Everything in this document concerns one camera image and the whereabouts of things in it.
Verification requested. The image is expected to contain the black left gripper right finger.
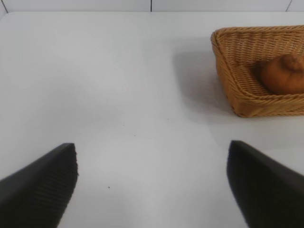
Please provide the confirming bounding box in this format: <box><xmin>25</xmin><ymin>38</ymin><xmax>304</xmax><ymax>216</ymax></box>
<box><xmin>226</xmin><ymin>140</ymin><xmax>304</xmax><ymax>228</ymax></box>

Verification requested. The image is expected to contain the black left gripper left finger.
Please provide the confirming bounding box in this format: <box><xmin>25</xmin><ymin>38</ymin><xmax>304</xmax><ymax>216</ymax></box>
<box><xmin>0</xmin><ymin>142</ymin><xmax>79</xmax><ymax>228</ymax></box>

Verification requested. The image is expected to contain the orange round bread bun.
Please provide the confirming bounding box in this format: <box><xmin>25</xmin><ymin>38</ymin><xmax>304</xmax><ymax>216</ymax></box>
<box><xmin>256</xmin><ymin>52</ymin><xmax>304</xmax><ymax>95</ymax></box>

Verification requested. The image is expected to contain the tan woven wicker basket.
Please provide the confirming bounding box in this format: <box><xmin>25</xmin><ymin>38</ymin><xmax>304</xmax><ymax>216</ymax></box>
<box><xmin>210</xmin><ymin>25</ymin><xmax>304</xmax><ymax>119</ymax></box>

